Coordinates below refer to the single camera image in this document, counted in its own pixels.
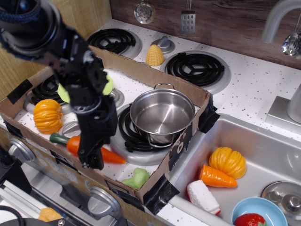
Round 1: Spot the stainless steel pot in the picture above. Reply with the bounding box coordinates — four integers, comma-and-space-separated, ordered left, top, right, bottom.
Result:
130, 83, 195, 148

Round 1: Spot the orange toy pumpkin in box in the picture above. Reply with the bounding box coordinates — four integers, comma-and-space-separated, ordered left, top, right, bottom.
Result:
33, 99, 63, 134

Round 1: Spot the silver oven knob right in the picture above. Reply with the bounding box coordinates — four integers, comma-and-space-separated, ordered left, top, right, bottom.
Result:
87, 186, 121, 219

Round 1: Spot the orange toy piece bottom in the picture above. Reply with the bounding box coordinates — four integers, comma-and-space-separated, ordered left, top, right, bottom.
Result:
38, 207, 62, 222

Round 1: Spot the silver stove knob back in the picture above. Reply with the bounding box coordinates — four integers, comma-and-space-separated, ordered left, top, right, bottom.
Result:
151, 36, 175, 54

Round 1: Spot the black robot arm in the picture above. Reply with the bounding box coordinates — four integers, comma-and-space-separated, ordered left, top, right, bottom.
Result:
0, 0, 118, 170

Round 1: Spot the silver toy faucet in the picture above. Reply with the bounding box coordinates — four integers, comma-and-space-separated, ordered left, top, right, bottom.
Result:
261, 0, 301, 130

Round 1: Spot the red toy strawberry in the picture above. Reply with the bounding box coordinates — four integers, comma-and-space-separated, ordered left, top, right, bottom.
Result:
234, 213, 267, 226

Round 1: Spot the green toy vegetable piece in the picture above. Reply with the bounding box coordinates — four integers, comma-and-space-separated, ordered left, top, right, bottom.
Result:
122, 168, 150, 190

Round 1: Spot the black front left burner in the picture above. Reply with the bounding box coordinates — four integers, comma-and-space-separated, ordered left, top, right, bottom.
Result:
24, 75, 71, 115

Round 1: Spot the yellow toy corn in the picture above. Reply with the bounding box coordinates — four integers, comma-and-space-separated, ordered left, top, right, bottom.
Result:
146, 45, 164, 66

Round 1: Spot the brown cardboard fence box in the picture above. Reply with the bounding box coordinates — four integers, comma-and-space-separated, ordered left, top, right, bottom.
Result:
0, 47, 211, 214

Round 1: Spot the orange toy carrot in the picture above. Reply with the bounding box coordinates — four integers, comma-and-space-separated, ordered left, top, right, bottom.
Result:
49, 133, 126, 164

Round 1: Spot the black burner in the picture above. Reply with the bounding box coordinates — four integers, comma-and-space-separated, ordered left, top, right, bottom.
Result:
24, 75, 71, 115
160, 50, 231, 95
110, 104, 170, 166
87, 28, 142, 59

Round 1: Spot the black back right burner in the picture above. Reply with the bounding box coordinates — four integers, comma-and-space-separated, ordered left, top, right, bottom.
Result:
160, 50, 231, 95

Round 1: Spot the orange toy pumpkin in sink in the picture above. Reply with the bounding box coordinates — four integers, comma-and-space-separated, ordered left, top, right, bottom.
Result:
209, 147, 247, 179

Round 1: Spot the silver sink basin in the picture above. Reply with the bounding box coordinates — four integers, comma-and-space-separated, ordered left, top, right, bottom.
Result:
170, 115, 301, 226

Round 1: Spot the silver stove knob front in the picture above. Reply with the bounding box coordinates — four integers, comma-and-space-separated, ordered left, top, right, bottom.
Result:
58, 121, 81, 138

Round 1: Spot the silver stove knob middle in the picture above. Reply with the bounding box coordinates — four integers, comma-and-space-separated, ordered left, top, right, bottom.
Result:
109, 88, 125, 108

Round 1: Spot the hanging silver strainer ladle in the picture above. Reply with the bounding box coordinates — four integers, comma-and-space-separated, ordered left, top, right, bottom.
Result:
134, 0, 156, 24

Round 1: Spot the black front right burner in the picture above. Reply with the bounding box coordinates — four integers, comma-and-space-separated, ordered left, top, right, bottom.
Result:
110, 104, 170, 166

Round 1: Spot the light blue bowl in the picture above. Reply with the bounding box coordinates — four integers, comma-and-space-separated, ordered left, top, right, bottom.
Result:
231, 197, 288, 226

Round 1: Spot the silver stove knob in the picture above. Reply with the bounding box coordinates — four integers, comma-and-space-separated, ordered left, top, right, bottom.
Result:
58, 121, 81, 138
109, 88, 125, 108
151, 36, 175, 54

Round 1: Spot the black back left burner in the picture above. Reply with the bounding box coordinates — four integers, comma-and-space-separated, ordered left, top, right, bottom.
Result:
87, 28, 142, 59

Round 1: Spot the silver oven knob left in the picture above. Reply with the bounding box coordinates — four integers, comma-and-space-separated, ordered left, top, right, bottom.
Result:
8, 138, 36, 163

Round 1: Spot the light green plastic plate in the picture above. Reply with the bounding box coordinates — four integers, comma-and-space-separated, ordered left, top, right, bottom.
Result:
57, 75, 113, 103

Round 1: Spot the white red toy cheese wedge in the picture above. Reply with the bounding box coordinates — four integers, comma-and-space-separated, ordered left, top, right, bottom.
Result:
186, 180, 221, 215

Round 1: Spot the silver pot lid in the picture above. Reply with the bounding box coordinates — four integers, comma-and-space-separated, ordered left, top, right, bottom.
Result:
261, 181, 301, 226

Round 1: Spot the orange carrot half in sink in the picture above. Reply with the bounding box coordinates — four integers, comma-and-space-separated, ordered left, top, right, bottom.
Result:
199, 165, 238, 188

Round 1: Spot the silver oven knob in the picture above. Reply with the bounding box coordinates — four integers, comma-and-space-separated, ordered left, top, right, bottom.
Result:
8, 138, 36, 163
87, 186, 121, 219

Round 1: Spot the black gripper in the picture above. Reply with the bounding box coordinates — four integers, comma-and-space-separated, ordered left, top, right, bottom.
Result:
70, 95, 117, 170

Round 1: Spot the black cable bottom left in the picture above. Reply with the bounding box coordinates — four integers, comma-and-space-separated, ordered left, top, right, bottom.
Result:
0, 205, 25, 226

